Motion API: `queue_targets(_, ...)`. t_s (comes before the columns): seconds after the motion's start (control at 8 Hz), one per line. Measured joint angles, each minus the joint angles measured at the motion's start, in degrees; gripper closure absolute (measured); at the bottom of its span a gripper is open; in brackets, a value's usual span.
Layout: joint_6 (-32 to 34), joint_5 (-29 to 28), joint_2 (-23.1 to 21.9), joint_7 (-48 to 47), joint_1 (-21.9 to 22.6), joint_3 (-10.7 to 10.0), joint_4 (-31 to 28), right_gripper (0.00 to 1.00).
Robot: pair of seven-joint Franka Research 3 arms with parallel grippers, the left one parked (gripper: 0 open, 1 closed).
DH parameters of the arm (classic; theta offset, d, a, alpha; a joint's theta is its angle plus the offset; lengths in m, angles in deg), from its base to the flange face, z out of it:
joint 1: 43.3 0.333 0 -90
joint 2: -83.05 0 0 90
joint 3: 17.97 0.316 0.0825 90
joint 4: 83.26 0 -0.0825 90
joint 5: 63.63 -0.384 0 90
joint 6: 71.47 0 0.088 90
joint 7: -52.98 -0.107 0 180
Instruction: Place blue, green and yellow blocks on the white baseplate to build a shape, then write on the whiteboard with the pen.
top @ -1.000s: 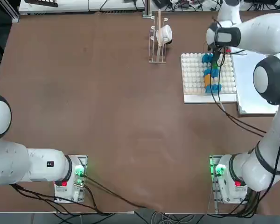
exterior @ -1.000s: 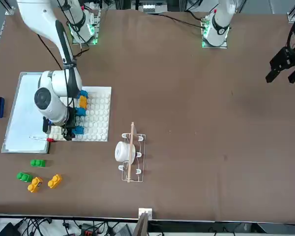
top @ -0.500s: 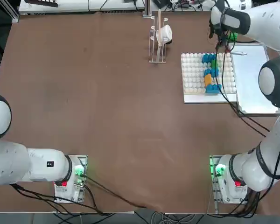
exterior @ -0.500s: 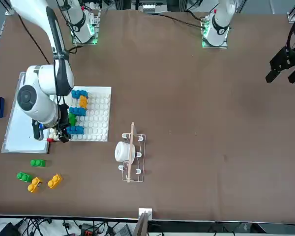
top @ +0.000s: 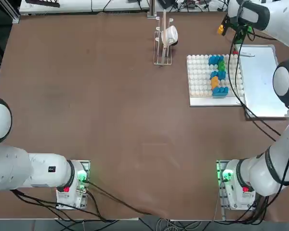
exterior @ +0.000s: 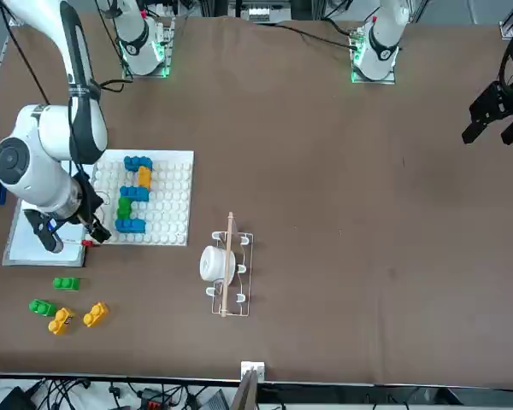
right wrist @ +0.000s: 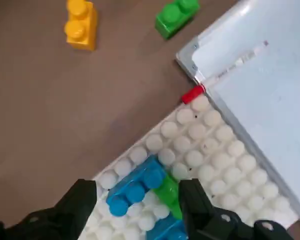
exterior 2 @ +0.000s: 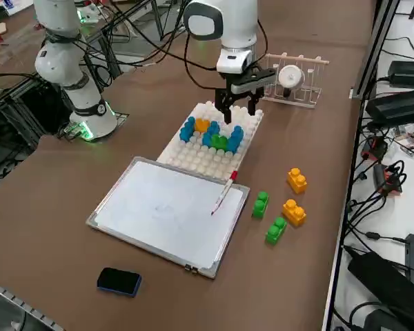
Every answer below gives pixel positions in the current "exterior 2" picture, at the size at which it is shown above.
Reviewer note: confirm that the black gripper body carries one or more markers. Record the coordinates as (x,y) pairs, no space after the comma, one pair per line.
(252,80)

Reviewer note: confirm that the yellow two-stud block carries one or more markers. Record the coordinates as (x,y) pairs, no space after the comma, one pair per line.
(297,181)
(201,125)

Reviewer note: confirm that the blue three-stud block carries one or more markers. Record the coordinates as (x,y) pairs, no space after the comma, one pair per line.
(188,129)
(235,139)
(211,132)

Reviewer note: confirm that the green two-stud block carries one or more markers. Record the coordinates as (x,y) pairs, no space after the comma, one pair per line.
(275,231)
(260,206)
(219,141)

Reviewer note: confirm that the red-capped whiteboard pen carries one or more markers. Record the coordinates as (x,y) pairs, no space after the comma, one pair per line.
(224,193)

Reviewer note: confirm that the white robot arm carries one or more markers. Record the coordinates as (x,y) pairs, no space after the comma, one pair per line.
(238,20)

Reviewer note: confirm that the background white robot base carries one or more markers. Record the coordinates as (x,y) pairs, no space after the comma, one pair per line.
(88,15)

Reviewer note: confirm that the white studded baseplate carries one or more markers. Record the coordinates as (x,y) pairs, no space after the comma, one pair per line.
(207,162)

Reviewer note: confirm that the yellow block with tag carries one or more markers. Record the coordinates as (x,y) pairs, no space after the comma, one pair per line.
(294,213)

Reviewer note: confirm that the black and red plug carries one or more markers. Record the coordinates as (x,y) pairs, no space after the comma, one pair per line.
(388,179)
(376,146)

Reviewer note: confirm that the black power adapter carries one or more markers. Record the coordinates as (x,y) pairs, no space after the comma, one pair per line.
(396,103)
(383,279)
(410,72)

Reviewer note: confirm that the black and blue eraser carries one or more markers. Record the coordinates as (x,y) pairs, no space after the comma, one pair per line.
(119,280)

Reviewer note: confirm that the whiteboard with metal frame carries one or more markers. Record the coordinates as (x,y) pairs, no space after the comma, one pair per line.
(165,213)

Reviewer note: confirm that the aluminium frame post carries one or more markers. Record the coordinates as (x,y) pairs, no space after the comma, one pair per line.
(374,51)

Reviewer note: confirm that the slotted aluminium rail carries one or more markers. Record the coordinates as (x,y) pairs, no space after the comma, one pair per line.
(20,303)

